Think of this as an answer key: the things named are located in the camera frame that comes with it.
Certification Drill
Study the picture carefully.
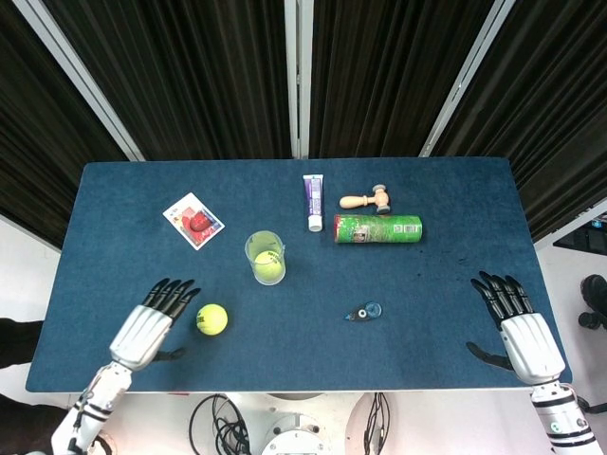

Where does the purple white tube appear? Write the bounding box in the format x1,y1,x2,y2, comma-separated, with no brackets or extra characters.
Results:
303,173,324,233

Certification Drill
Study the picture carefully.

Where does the white partition frame post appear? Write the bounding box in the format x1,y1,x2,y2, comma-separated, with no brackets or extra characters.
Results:
12,0,146,162
284,0,313,160
418,0,517,158

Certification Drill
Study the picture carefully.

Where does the small wooden hammer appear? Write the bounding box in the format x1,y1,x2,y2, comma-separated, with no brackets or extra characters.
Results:
339,184,394,214

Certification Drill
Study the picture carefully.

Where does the dark monitor device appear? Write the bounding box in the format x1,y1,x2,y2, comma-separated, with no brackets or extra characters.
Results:
552,215,607,253

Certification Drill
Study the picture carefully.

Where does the green chip can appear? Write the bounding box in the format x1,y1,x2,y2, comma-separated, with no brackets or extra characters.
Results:
332,213,423,245

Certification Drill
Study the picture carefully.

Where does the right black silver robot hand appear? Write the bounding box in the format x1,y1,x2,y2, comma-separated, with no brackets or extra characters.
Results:
466,270,567,384

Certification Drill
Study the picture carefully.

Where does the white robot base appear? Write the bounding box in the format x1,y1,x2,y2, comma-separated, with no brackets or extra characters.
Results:
231,391,361,455

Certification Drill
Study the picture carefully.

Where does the yellow tennis ball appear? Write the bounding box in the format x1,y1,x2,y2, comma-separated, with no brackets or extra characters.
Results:
195,302,230,337
253,250,286,282

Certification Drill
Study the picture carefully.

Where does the clear plastic cup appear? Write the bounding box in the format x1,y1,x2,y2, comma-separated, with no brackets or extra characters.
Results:
244,229,287,286

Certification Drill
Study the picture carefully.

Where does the white card with red item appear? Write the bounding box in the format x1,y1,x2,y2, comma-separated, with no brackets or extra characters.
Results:
162,191,226,251

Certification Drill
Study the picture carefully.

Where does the blue table cloth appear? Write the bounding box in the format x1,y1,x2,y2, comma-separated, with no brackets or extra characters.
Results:
25,157,574,393

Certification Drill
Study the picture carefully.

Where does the blue correction tape dispenser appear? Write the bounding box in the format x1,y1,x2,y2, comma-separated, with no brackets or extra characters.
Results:
344,301,383,322

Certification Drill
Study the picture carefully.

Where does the black cable bundle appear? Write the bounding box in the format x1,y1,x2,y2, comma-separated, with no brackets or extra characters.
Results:
189,392,252,455
361,391,393,455

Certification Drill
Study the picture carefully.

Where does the black curtain panel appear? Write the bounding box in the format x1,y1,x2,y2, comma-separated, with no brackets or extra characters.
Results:
45,0,293,161
308,0,497,159
0,0,129,250
431,0,607,244

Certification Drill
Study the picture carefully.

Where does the black office chair base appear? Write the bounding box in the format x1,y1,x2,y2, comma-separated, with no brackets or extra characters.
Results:
577,273,607,329

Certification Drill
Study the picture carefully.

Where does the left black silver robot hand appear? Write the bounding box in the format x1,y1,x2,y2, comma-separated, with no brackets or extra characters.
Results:
109,278,202,373

